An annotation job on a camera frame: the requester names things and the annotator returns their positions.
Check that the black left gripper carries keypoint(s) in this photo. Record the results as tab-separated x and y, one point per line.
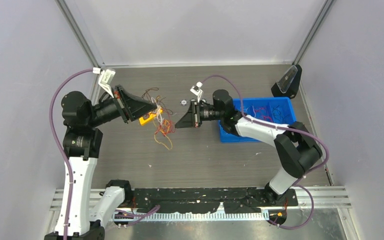
131	106

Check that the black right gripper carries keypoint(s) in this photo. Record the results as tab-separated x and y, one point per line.
192	119

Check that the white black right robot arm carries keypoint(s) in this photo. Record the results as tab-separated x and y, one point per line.
296	149

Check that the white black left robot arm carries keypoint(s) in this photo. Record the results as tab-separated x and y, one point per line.
81	149

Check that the yellow plastic tool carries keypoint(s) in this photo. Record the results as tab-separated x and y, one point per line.
149	117

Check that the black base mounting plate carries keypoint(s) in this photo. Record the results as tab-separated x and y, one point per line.
234	200

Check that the blue plastic divided tray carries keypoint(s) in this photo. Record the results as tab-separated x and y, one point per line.
278	110

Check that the black wedge with clear plate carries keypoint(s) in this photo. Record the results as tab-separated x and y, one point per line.
288	85

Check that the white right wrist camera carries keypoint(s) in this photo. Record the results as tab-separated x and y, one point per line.
197	91

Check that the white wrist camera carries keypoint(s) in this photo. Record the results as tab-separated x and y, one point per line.
197	91
105	77

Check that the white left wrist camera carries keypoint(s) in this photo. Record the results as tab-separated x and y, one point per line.
105	77

